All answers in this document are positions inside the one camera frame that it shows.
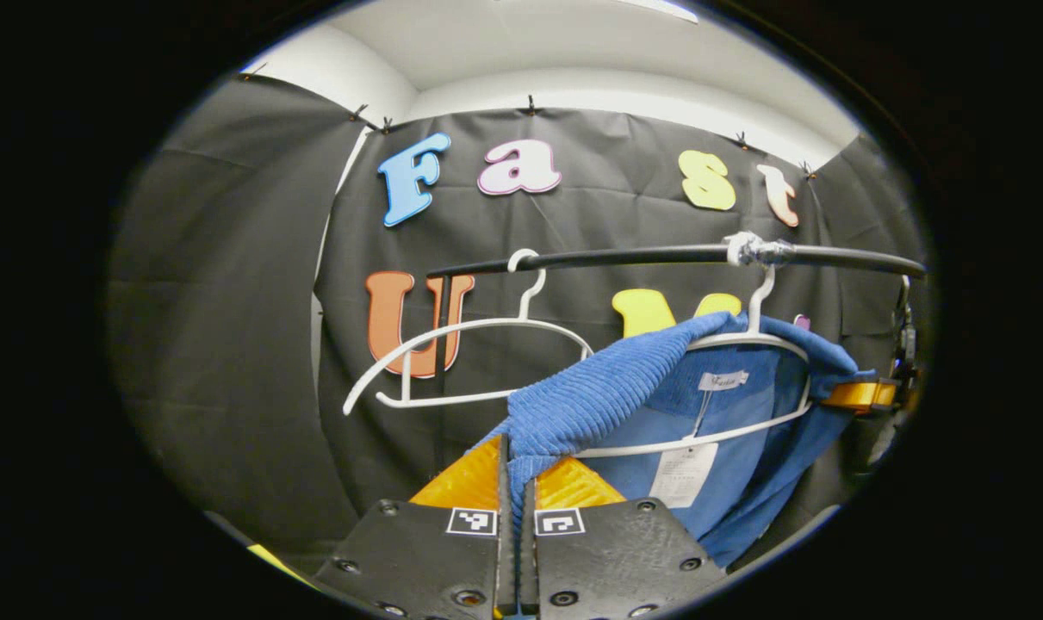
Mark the black clothes rack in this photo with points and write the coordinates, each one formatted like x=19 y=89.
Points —
x=624 y=256

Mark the large ceiling light panel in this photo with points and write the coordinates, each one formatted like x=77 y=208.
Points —
x=659 y=9

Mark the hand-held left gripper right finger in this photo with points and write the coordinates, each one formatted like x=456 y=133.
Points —
x=528 y=560

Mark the white plastic hanger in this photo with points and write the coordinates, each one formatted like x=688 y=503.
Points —
x=487 y=322
x=760 y=301

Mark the blue shirt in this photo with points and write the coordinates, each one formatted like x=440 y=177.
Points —
x=590 y=405

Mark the silver tape wrap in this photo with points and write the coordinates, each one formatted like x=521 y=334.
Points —
x=754 y=251

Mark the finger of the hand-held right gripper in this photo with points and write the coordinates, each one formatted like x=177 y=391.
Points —
x=861 y=394

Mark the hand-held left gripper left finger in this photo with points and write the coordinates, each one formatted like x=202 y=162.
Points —
x=505 y=551

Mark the black backdrop cloth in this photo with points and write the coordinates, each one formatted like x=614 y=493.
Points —
x=228 y=344

